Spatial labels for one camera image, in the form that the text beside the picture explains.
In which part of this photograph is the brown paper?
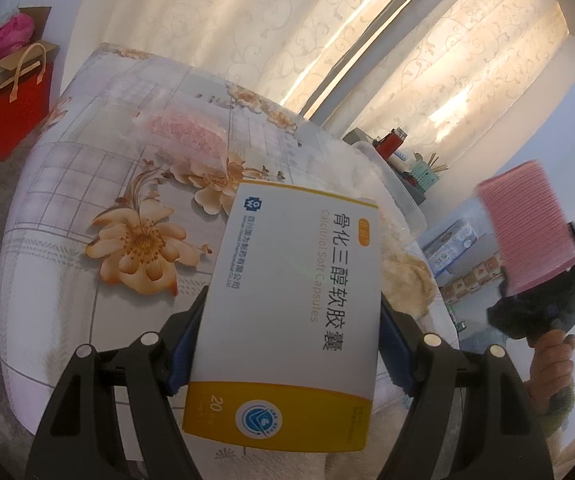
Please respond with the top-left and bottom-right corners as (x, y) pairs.
(382, 252), (437, 320)

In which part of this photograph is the cardboard box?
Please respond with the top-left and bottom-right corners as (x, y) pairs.
(0, 6), (60, 88)

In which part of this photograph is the teal utensil holder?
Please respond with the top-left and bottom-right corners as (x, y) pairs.
(410, 152), (449, 192)

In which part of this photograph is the blue tissue package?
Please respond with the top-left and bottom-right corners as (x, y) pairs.
(422, 218), (493, 278)

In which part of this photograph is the red thermos bottle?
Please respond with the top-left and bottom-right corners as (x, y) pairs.
(376, 128), (408, 160)

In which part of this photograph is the pink plush item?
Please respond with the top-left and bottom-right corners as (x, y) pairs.
(0, 12), (34, 60)

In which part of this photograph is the white lace curtain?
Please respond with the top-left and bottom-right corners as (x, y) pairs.
(69, 0), (575, 162)

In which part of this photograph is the clear plastic bag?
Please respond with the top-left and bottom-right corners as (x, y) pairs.
(131, 105), (228, 172)

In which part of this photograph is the yellow white medicine box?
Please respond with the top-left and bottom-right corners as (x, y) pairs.
(182, 181), (381, 453)

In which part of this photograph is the red paper gift bag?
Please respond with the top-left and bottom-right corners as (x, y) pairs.
(0, 42), (53, 162)

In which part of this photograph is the floral tablecloth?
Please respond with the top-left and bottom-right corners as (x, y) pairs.
(0, 41), (461, 480)

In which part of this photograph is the right hand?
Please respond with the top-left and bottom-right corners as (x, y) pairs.
(526, 330), (575, 405)

